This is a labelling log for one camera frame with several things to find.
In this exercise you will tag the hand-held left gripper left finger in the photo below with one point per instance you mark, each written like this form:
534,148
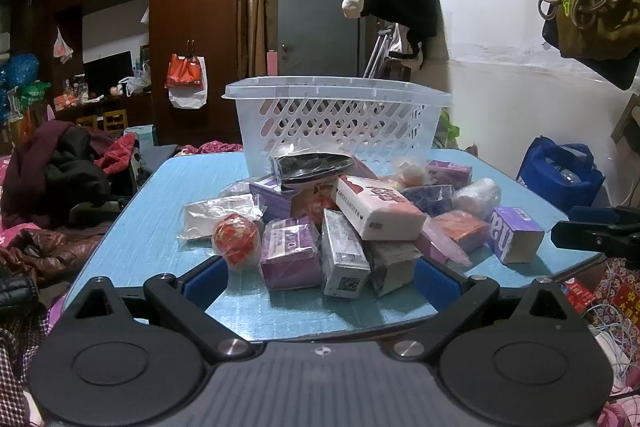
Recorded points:
206,283

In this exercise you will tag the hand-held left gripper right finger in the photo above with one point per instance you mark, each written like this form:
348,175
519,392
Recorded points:
439,283

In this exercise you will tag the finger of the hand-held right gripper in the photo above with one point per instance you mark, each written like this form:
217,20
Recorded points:
607,214
595,236

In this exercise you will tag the red top packet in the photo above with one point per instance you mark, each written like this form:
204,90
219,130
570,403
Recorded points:
459,228

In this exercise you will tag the white plastic lattice basket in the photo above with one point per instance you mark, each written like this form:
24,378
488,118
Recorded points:
345,117

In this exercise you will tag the pink sachet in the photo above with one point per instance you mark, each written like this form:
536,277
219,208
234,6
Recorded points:
442,249

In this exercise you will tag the grey cardboard box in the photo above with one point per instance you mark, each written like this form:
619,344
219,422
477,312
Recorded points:
395,266

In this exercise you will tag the red patterned ball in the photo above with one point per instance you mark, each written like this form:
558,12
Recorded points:
236,241

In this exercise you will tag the blue shopping bag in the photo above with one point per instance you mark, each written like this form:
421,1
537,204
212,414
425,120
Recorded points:
560,177

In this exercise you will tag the purple and white box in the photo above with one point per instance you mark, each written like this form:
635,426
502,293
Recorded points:
515,234

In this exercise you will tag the dark purple packet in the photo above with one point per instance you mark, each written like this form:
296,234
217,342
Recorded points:
430,199

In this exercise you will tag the white and red box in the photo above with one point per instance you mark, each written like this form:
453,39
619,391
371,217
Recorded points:
379,213

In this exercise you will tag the white roll in plastic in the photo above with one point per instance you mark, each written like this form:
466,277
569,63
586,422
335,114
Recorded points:
477,198

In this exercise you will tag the silver wrapped box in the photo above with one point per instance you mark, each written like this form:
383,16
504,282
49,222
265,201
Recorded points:
344,257

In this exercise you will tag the round bun in plastic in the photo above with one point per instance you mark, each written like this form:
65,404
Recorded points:
411,174

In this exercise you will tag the black foil sachet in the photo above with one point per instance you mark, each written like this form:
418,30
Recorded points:
310,167

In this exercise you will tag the brown leather jacket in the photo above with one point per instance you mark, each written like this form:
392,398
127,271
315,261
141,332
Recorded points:
50,249

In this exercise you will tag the pale teal box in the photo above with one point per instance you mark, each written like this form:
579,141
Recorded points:
142,136

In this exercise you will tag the pile of dark clothes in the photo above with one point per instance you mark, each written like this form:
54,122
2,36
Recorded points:
55,172

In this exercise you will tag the yellow wooden chair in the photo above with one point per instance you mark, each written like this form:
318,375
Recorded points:
107,122

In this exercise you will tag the red and white plastic bag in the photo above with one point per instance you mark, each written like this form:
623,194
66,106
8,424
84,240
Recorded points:
187,79

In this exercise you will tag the black monitor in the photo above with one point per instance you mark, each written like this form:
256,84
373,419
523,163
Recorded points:
107,74

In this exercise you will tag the pink door tag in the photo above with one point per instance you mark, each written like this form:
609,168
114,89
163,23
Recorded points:
272,62

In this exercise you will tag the metal crutches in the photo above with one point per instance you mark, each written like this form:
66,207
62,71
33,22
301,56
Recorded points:
377,52

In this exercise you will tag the brown wooden wardrobe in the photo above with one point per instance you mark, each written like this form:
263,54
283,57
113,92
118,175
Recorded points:
195,17

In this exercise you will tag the small hanging plastic bag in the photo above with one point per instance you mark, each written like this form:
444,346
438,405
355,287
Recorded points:
62,47

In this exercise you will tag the blue plastic bag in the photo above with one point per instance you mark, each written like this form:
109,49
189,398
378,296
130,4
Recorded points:
20,71

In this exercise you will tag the grey metal door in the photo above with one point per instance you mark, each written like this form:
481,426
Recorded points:
315,12

